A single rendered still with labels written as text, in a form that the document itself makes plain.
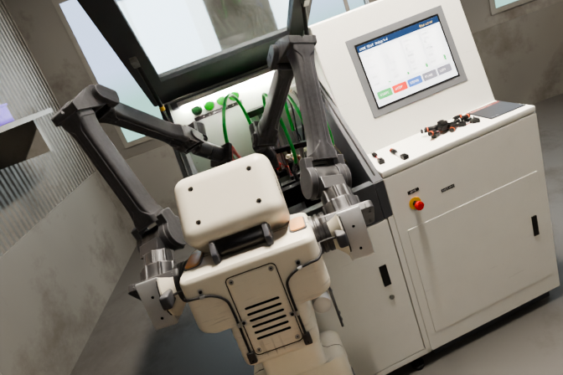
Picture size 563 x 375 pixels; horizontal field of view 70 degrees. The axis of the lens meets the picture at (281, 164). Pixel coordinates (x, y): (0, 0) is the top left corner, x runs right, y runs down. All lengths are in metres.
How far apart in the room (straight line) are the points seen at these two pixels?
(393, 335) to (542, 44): 3.62
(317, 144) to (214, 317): 0.44
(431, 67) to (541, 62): 3.05
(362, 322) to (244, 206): 1.14
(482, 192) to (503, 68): 2.94
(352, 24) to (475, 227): 1.00
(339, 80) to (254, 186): 1.04
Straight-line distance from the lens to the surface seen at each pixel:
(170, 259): 0.96
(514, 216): 2.00
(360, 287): 1.73
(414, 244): 1.75
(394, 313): 1.87
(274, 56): 1.11
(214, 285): 0.80
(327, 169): 0.94
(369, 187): 1.56
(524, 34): 4.76
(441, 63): 1.95
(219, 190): 0.80
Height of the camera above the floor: 1.61
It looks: 18 degrees down
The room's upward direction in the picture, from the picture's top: 20 degrees counter-clockwise
